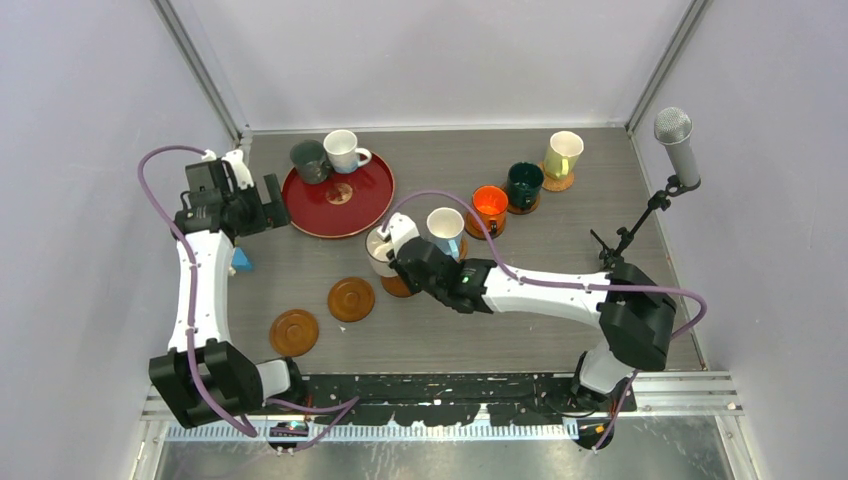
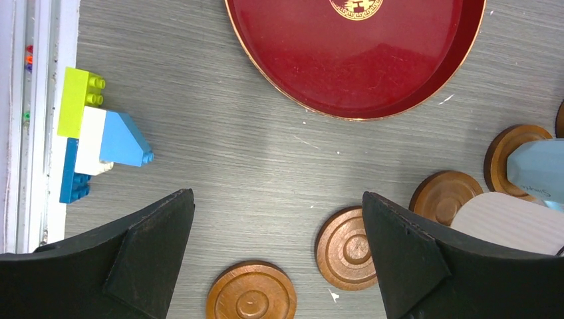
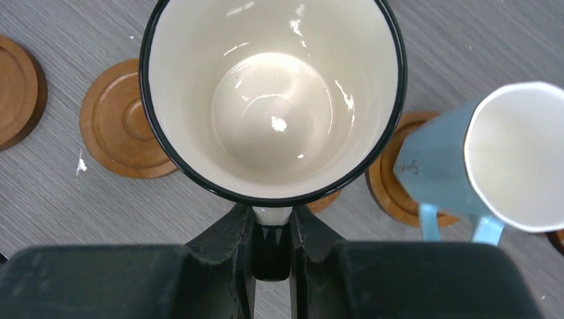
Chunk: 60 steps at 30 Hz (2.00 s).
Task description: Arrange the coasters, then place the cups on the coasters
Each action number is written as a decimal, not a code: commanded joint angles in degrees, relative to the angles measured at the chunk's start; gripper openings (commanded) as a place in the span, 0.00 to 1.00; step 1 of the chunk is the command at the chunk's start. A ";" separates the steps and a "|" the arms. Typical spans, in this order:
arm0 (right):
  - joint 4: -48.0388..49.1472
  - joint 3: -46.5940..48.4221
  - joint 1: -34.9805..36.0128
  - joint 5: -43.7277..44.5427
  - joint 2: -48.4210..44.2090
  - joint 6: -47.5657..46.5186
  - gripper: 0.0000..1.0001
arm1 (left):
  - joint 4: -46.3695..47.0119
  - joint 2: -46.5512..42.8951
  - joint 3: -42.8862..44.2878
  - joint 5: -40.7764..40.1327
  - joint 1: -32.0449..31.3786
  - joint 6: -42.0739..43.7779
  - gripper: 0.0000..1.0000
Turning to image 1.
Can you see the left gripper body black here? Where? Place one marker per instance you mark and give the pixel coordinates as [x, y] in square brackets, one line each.
[249, 211]

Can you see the wooden coaster three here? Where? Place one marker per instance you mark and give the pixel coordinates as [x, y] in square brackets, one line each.
[395, 286]

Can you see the silver white mug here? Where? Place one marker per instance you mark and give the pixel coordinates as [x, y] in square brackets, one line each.
[377, 249]

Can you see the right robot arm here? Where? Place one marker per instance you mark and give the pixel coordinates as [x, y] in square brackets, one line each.
[635, 320]

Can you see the red round tray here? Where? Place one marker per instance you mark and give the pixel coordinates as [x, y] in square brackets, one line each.
[343, 205]

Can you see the orange black mug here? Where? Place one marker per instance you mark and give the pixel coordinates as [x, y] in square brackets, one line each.
[489, 202]

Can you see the yellow cream mug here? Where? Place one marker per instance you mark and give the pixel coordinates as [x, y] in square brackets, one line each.
[563, 151]

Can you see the dark green mug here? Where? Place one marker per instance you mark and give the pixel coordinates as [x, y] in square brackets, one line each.
[524, 178]

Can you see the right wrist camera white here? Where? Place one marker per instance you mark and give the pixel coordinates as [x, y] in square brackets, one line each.
[398, 230]

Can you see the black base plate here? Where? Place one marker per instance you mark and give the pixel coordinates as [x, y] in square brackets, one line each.
[510, 399]

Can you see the silver microphone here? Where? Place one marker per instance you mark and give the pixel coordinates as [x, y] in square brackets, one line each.
[673, 129]

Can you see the wooden coaster one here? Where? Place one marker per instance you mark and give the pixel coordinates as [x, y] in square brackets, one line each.
[497, 227]

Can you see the woven rattan coaster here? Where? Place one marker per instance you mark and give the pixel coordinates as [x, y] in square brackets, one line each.
[556, 184]

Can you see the wooden coaster five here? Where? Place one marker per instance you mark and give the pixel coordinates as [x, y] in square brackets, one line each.
[294, 333]

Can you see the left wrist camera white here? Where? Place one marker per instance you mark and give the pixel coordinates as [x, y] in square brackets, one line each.
[241, 173]

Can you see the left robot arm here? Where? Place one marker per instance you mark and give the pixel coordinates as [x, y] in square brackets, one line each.
[203, 377]

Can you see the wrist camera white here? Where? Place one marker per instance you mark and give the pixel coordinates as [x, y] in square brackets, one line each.
[241, 173]
[398, 230]

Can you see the light blue mug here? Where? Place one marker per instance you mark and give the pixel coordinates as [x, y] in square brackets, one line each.
[446, 227]

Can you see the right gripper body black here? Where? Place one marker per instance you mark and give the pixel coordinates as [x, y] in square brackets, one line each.
[414, 283]

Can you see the wooden coaster four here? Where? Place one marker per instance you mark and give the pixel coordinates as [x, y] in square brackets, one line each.
[351, 299]

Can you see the colourful toy blocks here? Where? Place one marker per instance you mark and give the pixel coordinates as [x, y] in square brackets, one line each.
[240, 262]

